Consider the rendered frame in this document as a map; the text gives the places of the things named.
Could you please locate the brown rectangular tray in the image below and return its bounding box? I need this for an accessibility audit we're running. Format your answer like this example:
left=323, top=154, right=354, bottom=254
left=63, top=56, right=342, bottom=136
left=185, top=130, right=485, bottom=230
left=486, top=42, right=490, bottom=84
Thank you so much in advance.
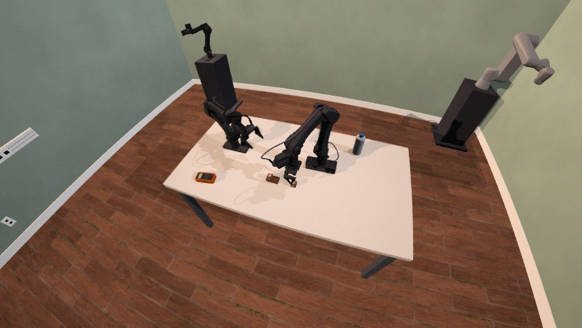
left=266, top=176, right=280, bottom=184

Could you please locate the orange digital multimeter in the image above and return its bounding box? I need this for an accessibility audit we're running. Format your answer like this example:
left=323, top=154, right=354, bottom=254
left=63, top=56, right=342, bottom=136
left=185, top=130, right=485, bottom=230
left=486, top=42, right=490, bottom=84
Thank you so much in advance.
left=195, top=172, right=216, bottom=184

